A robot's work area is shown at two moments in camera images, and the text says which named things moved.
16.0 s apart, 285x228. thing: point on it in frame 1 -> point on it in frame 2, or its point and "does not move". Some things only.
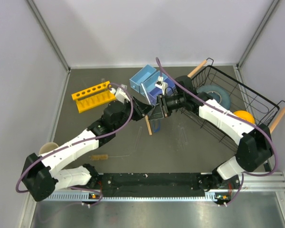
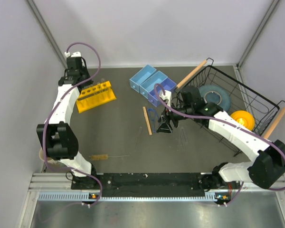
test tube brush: (102, 156) does not move
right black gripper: (160, 110) -> (165, 126)
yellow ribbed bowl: (245, 115) does not move
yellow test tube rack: (93, 97) does not move
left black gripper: (140, 108) -> (84, 69)
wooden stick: (148, 125) does not move
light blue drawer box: (140, 77) does not move
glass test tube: (146, 93) -> (99, 86)
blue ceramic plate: (219, 95) does not move
